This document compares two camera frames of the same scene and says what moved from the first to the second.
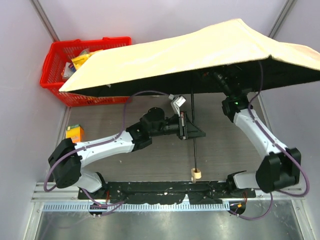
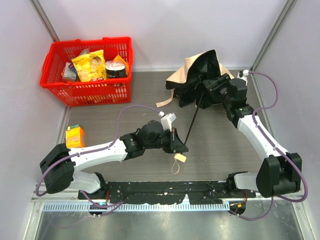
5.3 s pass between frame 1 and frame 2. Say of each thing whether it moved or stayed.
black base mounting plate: stayed
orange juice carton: stayed
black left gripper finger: moved
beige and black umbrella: moved
